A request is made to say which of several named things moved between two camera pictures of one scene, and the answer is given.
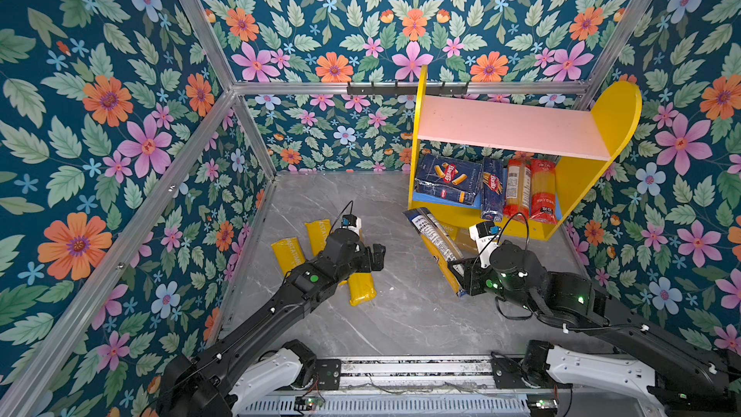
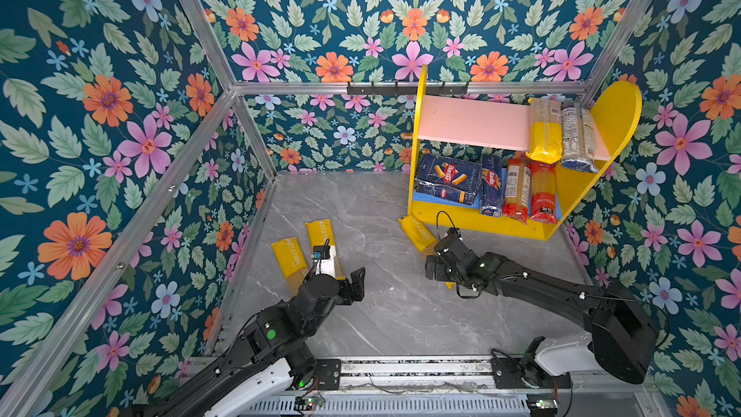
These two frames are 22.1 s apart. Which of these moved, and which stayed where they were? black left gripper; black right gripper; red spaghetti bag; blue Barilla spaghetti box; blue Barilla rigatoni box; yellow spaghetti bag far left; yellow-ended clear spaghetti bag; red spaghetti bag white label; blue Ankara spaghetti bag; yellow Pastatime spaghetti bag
Moved: black left gripper; blue Ankara spaghetti bag; black right gripper; yellow-ended clear spaghetti bag
Stayed: yellow Pastatime spaghetti bag; blue Barilla spaghetti box; red spaghetti bag white label; yellow spaghetti bag far left; blue Barilla rigatoni box; red spaghetti bag
